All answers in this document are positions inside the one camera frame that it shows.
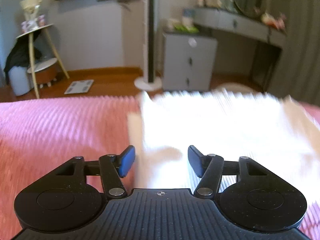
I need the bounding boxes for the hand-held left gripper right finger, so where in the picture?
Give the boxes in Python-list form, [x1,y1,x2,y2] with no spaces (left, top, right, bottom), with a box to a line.
[187,145,266,199]

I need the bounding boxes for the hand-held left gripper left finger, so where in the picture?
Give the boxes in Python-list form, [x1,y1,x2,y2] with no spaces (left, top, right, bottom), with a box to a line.
[55,145,136,198]

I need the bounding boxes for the white ribbed knit sweater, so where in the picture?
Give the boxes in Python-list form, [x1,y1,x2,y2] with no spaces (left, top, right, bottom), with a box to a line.
[127,89,317,190]

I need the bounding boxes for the pink ribbed blanket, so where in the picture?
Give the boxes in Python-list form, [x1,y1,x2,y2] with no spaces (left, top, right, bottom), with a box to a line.
[0,95,320,240]

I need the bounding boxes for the white round stool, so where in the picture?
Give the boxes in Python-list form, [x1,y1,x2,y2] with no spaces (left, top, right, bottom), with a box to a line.
[216,82,253,93]

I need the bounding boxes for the white bathroom scale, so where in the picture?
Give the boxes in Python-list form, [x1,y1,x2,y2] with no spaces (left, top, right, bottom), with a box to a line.
[64,79,94,95]

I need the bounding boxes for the grey drawer cabinet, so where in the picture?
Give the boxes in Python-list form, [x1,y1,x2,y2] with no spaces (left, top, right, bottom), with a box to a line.
[162,31,218,92]

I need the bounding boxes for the brown round stool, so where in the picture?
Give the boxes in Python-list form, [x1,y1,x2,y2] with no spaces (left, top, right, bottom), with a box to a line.
[34,64,60,90]

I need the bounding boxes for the white tower fan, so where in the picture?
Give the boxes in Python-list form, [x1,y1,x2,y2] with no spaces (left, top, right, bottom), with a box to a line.
[134,0,163,91]

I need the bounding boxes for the green tray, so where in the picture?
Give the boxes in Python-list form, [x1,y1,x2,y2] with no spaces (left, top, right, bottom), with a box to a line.
[174,24,200,33]

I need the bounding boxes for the grey round bin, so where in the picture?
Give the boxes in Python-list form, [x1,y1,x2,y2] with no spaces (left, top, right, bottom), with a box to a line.
[8,66,33,97]

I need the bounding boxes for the blue white cup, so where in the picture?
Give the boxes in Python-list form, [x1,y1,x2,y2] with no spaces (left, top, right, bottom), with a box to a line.
[181,16,195,28]

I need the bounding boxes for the grey dressing desk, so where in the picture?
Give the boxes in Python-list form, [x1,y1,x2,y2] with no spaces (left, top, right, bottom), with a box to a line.
[184,7,288,91]

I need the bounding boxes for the round side table yellow legs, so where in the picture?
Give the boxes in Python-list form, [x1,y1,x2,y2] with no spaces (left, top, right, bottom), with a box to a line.
[16,24,70,99]

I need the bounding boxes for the dark clothing pile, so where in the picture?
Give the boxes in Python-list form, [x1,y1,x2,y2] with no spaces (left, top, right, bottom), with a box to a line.
[4,32,43,73]

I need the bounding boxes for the grey curtain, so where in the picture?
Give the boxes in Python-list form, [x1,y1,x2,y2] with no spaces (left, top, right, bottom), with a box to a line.
[269,0,320,103]

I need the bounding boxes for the pale green bottles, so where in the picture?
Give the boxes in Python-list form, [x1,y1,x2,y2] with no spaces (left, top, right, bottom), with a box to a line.
[213,0,235,12]

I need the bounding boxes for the pink items on desk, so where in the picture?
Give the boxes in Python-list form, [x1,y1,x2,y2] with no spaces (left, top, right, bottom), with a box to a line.
[261,12,287,30]

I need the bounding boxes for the cream wrapped bouquet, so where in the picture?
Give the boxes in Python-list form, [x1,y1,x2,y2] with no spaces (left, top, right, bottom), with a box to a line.
[20,0,43,22]

